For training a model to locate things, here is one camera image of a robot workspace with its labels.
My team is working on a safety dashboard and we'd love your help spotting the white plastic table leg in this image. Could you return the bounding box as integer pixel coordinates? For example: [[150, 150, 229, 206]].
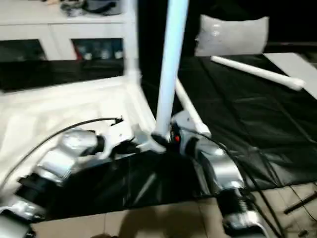
[[123, 0, 143, 82], [174, 79, 212, 138], [152, 0, 190, 142], [210, 56, 307, 91]]

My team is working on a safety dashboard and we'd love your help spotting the white plastic table top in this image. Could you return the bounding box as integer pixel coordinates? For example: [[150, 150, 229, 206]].
[[0, 74, 166, 196]]

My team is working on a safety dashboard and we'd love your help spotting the black padded mat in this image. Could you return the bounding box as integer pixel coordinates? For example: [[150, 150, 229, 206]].
[[0, 55, 317, 219]]

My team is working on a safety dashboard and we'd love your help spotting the grey pillow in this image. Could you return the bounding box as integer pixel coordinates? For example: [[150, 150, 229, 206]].
[[194, 14, 270, 57]]

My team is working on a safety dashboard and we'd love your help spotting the white cabinet with glass doors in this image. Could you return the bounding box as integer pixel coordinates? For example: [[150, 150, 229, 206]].
[[0, 2, 138, 61]]

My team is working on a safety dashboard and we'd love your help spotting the white flat board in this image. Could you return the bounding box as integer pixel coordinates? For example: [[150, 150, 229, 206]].
[[262, 52, 317, 99]]

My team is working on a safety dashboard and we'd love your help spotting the black stand leg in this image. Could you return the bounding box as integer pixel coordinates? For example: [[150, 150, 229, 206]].
[[283, 192, 317, 215]]

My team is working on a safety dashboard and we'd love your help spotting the dark round object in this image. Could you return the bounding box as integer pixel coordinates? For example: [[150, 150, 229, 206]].
[[83, 0, 123, 14]]

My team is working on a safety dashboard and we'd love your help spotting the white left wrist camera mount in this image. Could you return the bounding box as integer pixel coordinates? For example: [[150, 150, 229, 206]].
[[98, 121, 136, 161]]

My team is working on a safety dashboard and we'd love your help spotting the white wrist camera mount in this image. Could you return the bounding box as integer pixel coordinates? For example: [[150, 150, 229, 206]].
[[170, 111, 199, 154], [98, 121, 136, 161]]

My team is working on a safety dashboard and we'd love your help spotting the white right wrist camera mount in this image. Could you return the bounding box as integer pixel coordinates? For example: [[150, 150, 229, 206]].
[[170, 111, 199, 154]]

